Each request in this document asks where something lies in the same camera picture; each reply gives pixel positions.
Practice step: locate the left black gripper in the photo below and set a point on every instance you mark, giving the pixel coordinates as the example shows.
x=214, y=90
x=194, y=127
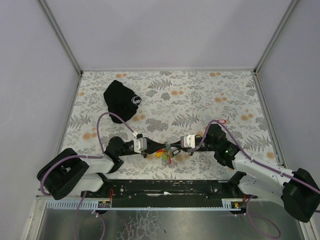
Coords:
x=145, y=151

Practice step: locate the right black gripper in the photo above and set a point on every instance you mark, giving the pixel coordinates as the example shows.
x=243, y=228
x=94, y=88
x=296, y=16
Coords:
x=188, y=149

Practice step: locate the key bunch with coloured tags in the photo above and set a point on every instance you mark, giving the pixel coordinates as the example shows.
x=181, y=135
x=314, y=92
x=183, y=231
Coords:
x=167, y=153

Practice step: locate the red key tag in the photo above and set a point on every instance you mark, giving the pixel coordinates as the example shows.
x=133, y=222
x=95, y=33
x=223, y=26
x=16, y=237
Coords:
x=223, y=121

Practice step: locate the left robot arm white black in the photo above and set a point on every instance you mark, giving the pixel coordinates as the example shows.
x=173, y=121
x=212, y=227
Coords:
x=70, y=172

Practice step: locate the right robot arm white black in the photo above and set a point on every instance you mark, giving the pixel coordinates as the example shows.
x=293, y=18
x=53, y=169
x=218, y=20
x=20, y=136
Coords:
x=295, y=190

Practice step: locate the floral table mat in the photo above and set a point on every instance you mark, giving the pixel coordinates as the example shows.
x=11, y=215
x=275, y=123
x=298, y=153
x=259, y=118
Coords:
x=174, y=103

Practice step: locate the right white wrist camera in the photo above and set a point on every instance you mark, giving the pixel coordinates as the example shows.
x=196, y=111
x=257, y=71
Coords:
x=188, y=141

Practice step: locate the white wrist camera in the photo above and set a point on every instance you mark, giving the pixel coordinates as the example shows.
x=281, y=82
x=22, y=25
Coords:
x=139, y=144
x=188, y=141

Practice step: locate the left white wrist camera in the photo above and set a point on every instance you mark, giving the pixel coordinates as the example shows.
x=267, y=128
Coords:
x=139, y=144

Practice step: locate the black drawstring bag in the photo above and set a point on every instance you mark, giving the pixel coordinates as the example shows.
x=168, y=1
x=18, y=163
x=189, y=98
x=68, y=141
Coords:
x=121, y=100

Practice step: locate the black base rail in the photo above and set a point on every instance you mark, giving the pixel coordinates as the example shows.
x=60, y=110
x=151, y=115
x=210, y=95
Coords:
x=156, y=194

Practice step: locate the grey slotted cable duct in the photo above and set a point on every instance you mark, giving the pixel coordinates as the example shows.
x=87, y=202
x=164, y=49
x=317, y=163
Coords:
x=82, y=205

